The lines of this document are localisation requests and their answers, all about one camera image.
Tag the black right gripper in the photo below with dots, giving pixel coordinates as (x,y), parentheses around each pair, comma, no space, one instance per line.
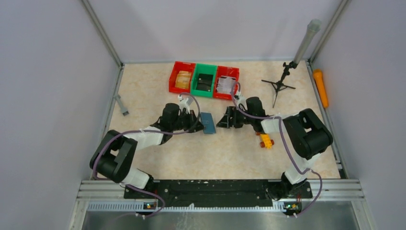
(225,122)

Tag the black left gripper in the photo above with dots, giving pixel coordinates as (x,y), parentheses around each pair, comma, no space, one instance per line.
(191,117)

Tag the teal card holder wallet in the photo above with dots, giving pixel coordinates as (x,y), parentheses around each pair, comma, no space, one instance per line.
(208,123)

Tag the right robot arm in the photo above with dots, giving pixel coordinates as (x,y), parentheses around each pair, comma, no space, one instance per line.
(303,135)

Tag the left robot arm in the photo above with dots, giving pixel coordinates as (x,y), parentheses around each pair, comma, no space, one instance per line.
(113,158)

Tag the green plastic bin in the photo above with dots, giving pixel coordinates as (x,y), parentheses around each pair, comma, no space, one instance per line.
(202,83)

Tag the red bin with clear bags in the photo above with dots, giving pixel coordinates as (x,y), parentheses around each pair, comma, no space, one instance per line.
(224,82)

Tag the red bin with orange items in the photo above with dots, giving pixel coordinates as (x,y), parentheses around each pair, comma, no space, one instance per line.
(181,77)

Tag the black mini tripod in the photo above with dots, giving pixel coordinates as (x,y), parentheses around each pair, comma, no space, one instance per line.
(279,85)

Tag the orange flashlight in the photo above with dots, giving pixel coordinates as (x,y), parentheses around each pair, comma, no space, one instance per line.
(318,78)

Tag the grey cylinder on tripod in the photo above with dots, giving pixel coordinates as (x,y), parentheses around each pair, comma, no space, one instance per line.
(312,29)

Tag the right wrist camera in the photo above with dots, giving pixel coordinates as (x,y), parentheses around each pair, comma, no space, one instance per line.
(239,99)

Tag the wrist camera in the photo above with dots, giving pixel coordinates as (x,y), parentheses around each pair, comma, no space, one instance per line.
(184,103)
(239,99)

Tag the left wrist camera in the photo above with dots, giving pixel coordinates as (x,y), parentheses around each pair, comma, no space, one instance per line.
(184,103)

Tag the grey bracket tool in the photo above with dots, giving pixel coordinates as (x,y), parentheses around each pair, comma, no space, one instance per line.
(124,111)

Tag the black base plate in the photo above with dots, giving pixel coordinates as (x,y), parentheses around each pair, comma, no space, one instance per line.
(220,193)

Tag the aluminium frame rail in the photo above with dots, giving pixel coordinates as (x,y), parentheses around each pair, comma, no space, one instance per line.
(108,196)

